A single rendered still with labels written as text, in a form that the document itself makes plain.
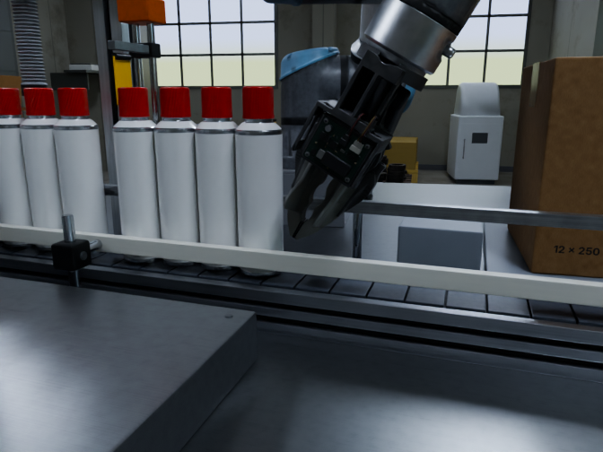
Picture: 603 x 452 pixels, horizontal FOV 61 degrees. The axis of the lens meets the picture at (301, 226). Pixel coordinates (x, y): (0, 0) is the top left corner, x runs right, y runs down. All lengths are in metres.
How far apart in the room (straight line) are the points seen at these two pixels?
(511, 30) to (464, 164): 2.17
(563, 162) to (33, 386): 0.61
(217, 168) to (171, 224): 0.09
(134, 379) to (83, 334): 0.10
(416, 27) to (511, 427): 0.33
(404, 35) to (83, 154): 0.40
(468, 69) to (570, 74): 7.19
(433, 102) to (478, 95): 1.18
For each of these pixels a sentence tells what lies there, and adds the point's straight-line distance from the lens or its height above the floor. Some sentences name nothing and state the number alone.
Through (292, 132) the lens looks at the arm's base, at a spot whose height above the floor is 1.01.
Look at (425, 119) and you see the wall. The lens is 7.87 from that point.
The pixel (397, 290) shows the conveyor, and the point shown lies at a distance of 0.55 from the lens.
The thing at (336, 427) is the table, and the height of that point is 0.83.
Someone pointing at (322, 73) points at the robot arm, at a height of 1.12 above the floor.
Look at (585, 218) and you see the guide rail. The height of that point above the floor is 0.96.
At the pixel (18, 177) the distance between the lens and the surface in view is 0.76.
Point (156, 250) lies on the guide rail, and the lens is 0.61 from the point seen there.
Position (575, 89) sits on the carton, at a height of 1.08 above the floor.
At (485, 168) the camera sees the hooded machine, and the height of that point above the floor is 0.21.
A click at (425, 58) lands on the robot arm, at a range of 0.49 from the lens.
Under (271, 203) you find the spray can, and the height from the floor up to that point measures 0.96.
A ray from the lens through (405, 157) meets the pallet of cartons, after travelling 6.65.
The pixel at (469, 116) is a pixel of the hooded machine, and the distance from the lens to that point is 6.69.
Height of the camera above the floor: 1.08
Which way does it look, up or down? 14 degrees down
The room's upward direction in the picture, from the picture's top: straight up
